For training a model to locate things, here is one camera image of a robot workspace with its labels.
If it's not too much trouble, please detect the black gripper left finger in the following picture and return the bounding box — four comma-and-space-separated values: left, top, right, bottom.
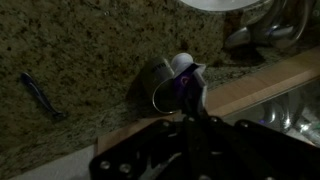
182, 66, 198, 118

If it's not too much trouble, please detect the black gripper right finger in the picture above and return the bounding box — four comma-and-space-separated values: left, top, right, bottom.
194, 63, 209, 116

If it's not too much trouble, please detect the dark blue toothbrush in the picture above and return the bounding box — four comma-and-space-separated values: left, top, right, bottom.
19, 71, 68, 120

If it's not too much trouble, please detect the dark toothpaste tube white cap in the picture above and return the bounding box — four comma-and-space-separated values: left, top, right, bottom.
170, 52, 201, 101

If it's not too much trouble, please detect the silver metal cup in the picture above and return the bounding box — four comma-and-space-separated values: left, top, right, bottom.
142, 55, 188, 116

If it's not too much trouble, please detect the chrome faucet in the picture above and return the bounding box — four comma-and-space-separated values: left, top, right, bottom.
223, 0, 316, 51

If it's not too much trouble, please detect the white oval sink basin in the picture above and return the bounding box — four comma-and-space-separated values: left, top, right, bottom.
178, 0, 268, 13

